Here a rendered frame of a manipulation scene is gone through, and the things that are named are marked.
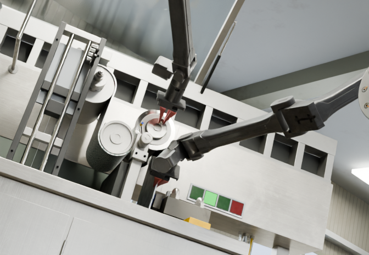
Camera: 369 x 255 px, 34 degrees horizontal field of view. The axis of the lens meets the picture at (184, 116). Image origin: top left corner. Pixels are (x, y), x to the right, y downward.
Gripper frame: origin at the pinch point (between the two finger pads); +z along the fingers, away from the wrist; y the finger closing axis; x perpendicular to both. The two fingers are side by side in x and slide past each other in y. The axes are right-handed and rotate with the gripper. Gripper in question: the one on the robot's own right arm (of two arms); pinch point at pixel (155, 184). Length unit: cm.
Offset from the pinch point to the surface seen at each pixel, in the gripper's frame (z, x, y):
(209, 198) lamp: 20.3, 24.8, 29.5
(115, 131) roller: -8.0, 9.6, -19.4
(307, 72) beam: 70, 257, 133
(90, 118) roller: 4.7, 26.3, -27.4
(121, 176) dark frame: -1.1, -2.9, -12.5
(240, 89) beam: 131, 293, 105
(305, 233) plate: 21, 25, 75
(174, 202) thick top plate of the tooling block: -2.5, -7.5, 6.8
